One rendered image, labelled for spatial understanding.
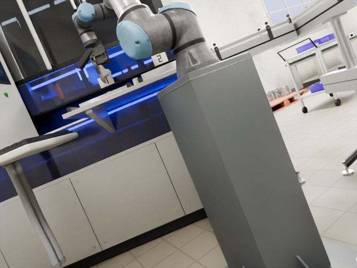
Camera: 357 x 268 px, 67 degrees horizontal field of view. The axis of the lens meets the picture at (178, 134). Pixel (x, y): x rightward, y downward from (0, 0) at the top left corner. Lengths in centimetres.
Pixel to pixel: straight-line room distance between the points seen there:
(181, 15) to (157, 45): 13
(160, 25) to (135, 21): 7
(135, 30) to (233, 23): 561
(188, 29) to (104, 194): 115
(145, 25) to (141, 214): 119
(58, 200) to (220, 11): 529
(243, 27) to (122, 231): 545
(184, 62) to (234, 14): 565
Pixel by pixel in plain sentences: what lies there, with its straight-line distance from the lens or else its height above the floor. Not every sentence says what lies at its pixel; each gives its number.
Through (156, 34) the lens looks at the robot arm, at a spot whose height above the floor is 94.
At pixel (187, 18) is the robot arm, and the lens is 93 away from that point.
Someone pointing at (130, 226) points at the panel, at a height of 16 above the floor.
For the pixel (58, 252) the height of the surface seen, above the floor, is 25.
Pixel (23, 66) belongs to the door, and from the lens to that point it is 185.
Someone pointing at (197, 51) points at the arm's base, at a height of 85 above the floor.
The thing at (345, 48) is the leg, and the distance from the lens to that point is 179.
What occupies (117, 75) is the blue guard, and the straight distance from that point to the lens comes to 167.
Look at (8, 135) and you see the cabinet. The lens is 152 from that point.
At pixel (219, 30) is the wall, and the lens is 611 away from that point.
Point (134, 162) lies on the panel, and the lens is 166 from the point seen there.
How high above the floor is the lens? 71
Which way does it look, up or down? 5 degrees down
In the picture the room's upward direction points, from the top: 23 degrees counter-clockwise
